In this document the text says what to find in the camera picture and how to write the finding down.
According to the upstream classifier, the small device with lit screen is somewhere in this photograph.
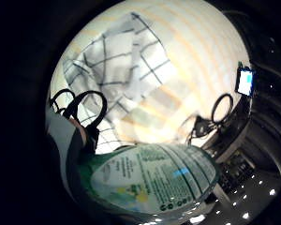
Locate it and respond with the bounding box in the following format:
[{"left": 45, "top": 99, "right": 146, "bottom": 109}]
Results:
[{"left": 234, "top": 61, "right": 257, "bottom": 98}]

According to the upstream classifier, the clear bottle with green label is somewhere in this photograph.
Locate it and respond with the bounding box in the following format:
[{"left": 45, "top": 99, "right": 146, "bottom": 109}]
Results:
[{"left": 67, "top": 142, "right": 223, "bottom": 225}]

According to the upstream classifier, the white checked cloth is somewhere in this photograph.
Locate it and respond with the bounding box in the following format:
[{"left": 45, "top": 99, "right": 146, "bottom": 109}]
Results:
[{"left": 62, "top": 11, "right": 180, "bottom": 155}]

